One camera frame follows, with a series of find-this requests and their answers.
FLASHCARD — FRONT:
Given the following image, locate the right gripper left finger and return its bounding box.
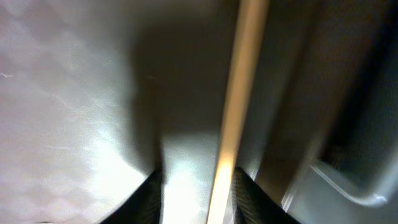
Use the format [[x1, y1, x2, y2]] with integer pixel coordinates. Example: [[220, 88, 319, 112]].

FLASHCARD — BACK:
[[101, 170, 162, 224]]

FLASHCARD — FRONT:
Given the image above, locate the grey dishwasher rack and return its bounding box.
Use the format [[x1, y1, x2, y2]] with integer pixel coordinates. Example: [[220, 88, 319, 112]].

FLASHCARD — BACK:
[[279, 0, 398, 224]]

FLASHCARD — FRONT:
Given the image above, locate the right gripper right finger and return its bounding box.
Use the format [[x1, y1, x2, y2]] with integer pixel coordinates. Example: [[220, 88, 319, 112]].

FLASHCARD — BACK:
[[233, 167, 299, 224]]

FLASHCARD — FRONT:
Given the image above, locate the brown serving tray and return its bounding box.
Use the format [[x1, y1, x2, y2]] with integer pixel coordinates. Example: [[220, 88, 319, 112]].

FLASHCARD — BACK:
[[0, 0, 352, 224]]

